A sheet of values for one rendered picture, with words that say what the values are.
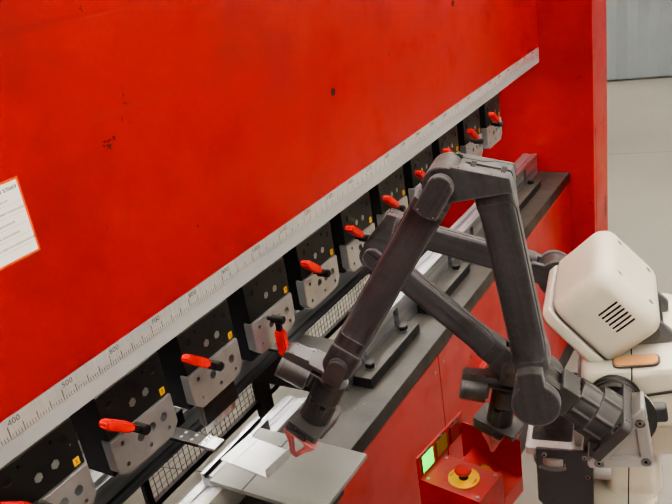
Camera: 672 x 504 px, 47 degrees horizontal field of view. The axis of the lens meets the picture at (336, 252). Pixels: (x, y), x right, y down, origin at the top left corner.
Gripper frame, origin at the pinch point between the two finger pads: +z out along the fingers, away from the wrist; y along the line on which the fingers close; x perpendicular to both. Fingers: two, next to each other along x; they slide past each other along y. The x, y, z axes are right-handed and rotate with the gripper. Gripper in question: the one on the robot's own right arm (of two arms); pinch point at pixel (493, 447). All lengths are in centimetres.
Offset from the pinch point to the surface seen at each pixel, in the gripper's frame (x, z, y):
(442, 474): 11.4, 3.7, 6.5
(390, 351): -12.3, -1.1, 37.5
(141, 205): 55, -71, 48
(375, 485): 15.8, 14.7, 21.5
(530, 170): -151, 5, 61
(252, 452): 45, -13, 34
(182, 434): 48, -9, 52
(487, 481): 8.7, 1.3, -3.3
